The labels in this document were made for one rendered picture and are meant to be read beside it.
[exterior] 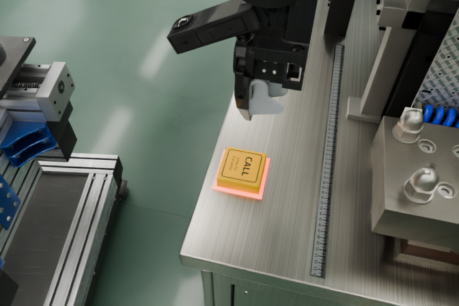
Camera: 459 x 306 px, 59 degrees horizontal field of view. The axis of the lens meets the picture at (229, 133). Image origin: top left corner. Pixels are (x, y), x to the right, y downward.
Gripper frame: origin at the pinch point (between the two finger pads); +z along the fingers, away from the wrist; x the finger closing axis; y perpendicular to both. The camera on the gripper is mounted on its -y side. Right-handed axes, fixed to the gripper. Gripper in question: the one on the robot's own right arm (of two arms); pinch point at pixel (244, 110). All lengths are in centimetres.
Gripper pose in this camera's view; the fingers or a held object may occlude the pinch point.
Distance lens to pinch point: 56.2
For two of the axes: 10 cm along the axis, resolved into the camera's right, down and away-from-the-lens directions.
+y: 9.7, 1.8, -1.5
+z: 0.0, 6.5, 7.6
